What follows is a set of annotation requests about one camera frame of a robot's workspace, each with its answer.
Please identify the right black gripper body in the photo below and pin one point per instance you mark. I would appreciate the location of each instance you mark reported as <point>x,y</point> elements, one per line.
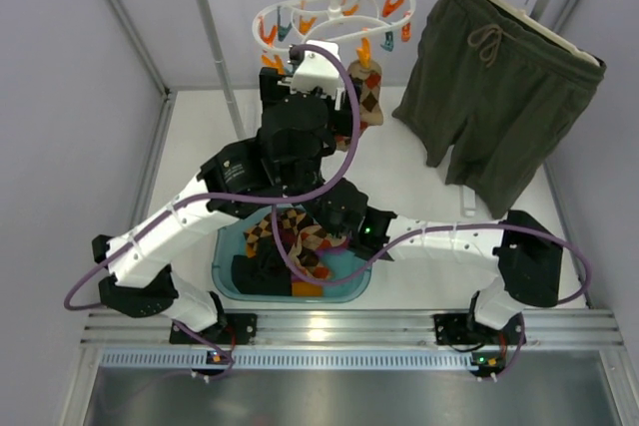
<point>273,256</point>

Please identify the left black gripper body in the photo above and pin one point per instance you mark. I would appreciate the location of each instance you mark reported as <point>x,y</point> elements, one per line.
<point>270,85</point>

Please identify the brown orange argyle sock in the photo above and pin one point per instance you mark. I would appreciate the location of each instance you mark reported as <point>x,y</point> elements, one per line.
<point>309,244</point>

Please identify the brown yellow argyle sock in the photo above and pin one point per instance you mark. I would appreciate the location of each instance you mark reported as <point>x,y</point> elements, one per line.
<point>290,222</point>

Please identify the maroon orange striped sock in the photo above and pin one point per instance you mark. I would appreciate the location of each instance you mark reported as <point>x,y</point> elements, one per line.
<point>306,290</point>

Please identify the beige orange argyle sock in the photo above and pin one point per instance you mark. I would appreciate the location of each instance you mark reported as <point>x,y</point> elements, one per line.
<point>369,78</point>

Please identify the white clip sock hanger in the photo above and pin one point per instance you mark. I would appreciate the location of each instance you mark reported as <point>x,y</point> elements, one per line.
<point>359,22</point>

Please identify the brown beige argyle sock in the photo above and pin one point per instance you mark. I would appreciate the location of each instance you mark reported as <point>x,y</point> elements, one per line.
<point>342,143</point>

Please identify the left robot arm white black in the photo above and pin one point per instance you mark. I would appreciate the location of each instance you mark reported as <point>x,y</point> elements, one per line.
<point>227,188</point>

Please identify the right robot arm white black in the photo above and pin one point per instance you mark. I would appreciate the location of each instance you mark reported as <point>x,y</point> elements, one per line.
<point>523,258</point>

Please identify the black sock in bin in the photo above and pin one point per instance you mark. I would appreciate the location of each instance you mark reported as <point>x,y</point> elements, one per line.
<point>243,272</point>

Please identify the teal plastic bin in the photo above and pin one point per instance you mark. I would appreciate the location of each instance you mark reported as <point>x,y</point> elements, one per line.
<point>231,242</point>

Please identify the olive green shorts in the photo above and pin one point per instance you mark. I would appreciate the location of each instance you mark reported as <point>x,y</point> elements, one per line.
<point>494,92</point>

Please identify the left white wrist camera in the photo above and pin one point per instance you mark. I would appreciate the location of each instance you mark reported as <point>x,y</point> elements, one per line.
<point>313,71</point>

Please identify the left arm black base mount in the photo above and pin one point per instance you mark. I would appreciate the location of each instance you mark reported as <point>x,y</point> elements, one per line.
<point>224,328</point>

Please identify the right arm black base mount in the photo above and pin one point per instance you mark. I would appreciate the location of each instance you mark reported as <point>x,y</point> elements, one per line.
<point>459,329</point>

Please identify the aluminium rail frame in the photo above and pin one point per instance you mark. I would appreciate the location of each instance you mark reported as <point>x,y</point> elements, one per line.
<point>341,339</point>

